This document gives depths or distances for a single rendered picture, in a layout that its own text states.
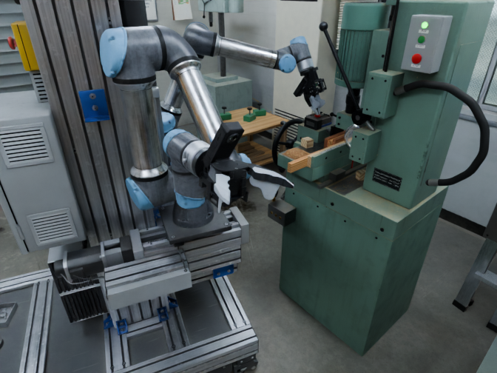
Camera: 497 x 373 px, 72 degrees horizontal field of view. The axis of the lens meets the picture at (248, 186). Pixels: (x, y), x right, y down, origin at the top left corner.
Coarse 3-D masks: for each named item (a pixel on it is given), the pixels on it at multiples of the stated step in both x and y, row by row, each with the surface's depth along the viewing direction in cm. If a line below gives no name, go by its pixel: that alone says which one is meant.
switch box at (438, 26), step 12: (420, 24) 104; (432, 24) 102; (444, 24) 101; (408, 36) 108; (432, 36) 103; (444, 36) 104; (408, 48) 109; (420, 48) 106; (432, 48) 104; (408, 60) 110; (432, 60) 105; (420, 72) 109; (432, 72) 107
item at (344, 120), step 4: (340, 112) 154; (344, 112) 154; (340, 116) 154; (344, 116) 152; (348, 116) 151; (336, 120) 156; (340, 120) 154; (344, 120) 153; (348, 120) 151; (336, 124) 157; (340, 124) 155; (344, 124) 154; (348, 124) 152; (340, 128) 156; (344, 128) 154
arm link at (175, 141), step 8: (168, 136) 82; (176, 136) 80; (184, 136) 79; (192, 136) 80; (168, 144) 81; (176, 144) 79; (184, 144) 77; (168, 152) 82; (176, 152) 78; (176, 160) 80; (176, 168) 82; (184, 168) 81
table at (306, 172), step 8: (296, 144) 176; (320, 144) 166; (280, 152) 157; (312, 152) 157; (280, 160) 157; (288, 160) 153; (336, 160) 152; (344, 160) 156; (304, 168) 147; (320, 168) 146; (328, 168) 150; (336, 168) 154; (304, 176) 148; (312, 176) 145; (320, 176) 149
